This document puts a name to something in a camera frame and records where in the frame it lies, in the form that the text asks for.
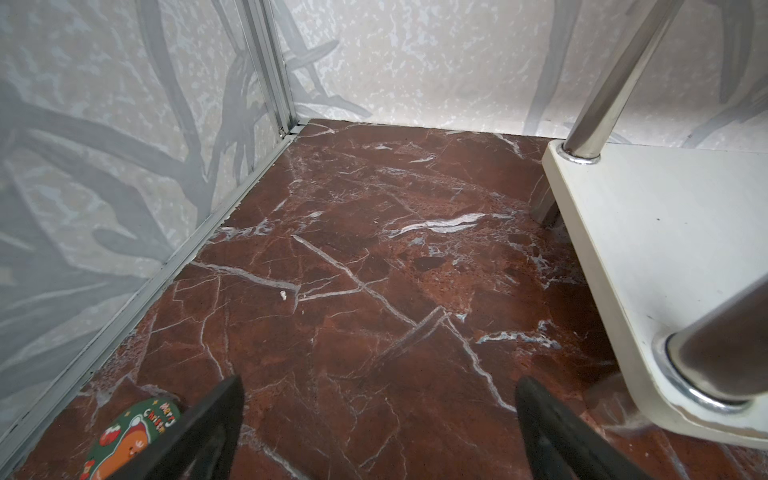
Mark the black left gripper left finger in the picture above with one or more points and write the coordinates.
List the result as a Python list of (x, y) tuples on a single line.
[(202, 445)]

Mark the white two-tier shelf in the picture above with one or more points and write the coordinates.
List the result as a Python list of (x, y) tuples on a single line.
[(673, 245)]

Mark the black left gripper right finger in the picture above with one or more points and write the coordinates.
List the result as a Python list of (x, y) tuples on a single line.
[(560, 445)]

